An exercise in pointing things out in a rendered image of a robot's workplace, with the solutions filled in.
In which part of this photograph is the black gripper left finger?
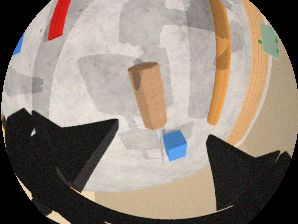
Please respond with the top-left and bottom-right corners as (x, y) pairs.
(32, 109), (118, 193)

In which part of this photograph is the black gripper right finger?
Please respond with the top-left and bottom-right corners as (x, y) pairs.
(206, 133), (281, 210)

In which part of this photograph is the blue flat strip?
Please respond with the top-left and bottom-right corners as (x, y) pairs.
(13, 34), (24, 55)

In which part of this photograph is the blue cube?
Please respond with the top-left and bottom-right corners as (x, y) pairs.
(162, 129), (188, 163)

